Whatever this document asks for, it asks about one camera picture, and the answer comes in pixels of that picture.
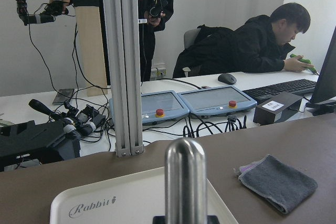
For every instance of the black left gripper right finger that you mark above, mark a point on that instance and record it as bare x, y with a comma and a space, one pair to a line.
212, 219

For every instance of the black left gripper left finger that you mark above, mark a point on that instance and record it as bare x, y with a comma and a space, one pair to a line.
159, 220

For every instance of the steel muddler black tip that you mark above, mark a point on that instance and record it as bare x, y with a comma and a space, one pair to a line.
185, 182

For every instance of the cream rabbit tray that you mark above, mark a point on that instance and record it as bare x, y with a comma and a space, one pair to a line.
134, 198

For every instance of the grey folded cloth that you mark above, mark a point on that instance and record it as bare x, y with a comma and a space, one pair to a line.
283, 186

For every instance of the blue teach pendant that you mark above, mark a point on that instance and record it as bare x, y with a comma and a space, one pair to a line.
158, 107
217, 101

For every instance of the black computer mouse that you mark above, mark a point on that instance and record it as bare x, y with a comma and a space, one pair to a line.
227, 78

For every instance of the black keyboard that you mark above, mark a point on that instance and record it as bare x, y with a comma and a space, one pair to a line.
299, 87

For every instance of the black monitor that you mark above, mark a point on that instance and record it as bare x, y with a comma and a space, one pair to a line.
323, 98

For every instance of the seated person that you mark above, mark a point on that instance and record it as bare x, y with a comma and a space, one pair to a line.
260, 45

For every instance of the standing person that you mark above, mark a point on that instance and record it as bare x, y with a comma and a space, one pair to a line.
156, 13

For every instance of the aluminium frame post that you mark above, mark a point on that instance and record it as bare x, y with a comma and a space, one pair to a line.
122, 33

